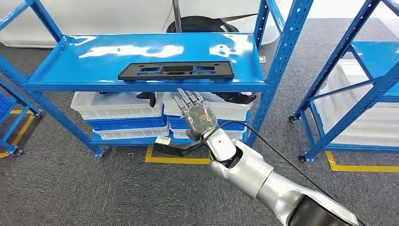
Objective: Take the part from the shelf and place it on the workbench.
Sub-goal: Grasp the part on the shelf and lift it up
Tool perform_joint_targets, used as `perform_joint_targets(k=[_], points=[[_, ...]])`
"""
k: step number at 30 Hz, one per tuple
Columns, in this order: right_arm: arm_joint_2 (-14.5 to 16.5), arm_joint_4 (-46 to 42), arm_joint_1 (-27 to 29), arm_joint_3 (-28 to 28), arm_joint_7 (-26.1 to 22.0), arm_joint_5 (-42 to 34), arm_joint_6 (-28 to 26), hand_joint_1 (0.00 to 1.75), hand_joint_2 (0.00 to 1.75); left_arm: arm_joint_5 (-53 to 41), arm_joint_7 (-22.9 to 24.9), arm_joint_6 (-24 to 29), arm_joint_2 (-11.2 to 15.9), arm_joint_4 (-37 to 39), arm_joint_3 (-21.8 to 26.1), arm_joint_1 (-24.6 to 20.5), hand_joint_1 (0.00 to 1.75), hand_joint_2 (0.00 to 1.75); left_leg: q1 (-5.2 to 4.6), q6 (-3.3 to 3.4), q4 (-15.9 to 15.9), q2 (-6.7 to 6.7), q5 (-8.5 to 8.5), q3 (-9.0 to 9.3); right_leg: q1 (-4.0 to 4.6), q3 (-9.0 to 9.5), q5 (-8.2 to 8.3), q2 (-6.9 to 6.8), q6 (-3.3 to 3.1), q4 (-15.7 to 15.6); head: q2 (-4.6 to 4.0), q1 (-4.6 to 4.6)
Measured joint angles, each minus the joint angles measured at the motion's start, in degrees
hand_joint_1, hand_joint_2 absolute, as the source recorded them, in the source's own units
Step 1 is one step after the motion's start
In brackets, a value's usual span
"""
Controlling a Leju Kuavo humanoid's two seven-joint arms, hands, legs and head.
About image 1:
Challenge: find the black curved plastic part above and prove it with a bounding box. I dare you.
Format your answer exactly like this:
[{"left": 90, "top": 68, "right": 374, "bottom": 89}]
[
  {"left": 213, "top": 92, "right": 258, "bottom": 105},
  {"left": 136, "top": 91, "right": 157, "bottom": 108}
]

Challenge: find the silver metal pole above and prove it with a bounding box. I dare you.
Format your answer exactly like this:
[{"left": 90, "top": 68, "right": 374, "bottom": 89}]
[{"left": 172, "top": 0, "right": 183, "bottom": 33}]

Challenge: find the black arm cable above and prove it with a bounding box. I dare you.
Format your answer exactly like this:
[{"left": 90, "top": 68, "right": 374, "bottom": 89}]
[{"left": 201, "top": 120, "right": 370, "bottom": 226}]

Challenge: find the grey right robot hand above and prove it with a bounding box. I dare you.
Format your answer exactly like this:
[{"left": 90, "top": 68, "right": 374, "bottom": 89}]
[{"left": 172, "top": 88, "right": 219, "bottom": 142}]

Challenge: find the black plastic panel part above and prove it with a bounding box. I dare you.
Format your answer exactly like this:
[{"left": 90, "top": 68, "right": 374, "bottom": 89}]
[{"left": 117, "top": 61, "right": 235, "bottom": 82}]

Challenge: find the black car wheel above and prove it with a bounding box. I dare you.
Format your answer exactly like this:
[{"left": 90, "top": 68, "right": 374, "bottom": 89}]
[{"left": 165, "top": 16, "right": 240, "bottom": 34}]

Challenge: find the white car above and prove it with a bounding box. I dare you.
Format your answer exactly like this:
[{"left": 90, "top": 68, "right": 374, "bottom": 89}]
[{"left": 0, "top": 0, "right": 281, "bottom": 49}]

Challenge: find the black camera bracket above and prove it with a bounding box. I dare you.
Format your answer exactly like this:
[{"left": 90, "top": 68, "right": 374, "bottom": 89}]
[{"left": 154, "top": 140, "right": 208, "bottom": 158}]

